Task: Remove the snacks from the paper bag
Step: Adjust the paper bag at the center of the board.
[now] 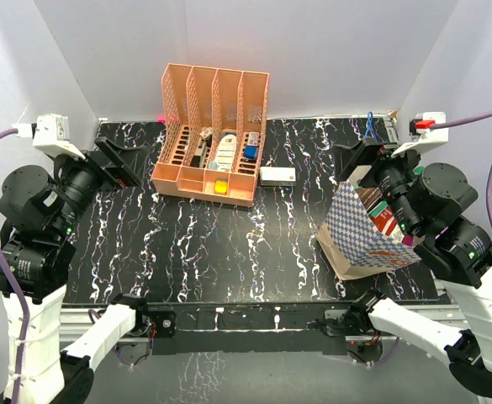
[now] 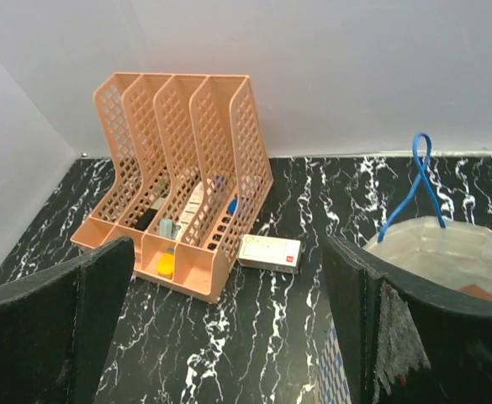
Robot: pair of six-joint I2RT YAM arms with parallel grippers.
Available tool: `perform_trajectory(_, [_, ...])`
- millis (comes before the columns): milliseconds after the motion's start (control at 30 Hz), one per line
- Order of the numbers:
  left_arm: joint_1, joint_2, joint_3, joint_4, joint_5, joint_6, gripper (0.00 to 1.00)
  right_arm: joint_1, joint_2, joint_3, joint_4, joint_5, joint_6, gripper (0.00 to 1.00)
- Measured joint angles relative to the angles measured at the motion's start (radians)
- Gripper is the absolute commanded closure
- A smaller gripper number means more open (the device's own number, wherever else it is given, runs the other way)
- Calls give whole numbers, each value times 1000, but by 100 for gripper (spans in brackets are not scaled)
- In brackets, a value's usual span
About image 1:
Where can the black item in organizer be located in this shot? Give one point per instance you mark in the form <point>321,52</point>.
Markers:
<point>202,151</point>

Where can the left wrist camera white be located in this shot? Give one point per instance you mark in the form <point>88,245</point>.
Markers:
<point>50,134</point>

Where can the white bottle in organizer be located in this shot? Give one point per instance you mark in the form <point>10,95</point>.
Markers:
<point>225,152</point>

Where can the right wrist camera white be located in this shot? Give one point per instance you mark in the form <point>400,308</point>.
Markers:
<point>424,138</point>

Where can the blue object in organizer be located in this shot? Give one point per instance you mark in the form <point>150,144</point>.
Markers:
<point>251,153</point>

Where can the blue checkered paper bag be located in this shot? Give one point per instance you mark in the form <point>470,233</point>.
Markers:
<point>353,245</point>

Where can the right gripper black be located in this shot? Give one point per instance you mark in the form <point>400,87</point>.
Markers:
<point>367,151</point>

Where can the yellow small object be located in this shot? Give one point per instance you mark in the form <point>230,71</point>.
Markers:
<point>221,186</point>

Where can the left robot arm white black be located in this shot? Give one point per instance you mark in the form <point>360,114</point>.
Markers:
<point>41,209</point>

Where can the white small box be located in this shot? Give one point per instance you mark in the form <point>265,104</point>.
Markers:
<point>278,176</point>

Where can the red doritos bag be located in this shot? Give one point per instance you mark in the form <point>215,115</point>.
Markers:
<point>385,222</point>

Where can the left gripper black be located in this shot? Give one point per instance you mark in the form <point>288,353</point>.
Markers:
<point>133,158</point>

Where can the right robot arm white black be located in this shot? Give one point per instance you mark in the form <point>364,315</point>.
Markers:
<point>430,206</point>

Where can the orange plastic file organizer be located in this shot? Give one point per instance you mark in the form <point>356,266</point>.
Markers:
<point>197,97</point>

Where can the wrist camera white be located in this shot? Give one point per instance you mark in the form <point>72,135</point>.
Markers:
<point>50,134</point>
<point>424,138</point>

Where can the green chips bag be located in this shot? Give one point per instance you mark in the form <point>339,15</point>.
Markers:
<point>379,207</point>

